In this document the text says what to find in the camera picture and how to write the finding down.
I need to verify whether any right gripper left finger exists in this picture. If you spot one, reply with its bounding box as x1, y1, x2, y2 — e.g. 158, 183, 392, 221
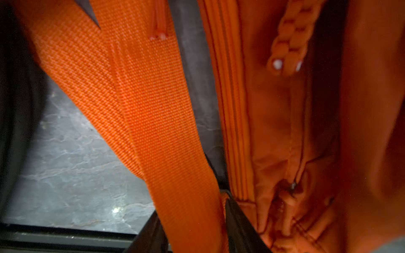
124, 211, 168, 253

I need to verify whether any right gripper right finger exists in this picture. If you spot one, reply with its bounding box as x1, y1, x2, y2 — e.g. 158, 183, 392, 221
225, 198, 271, 253

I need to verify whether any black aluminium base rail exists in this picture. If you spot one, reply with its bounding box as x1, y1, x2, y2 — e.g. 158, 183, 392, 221
1, 223, 136, 253

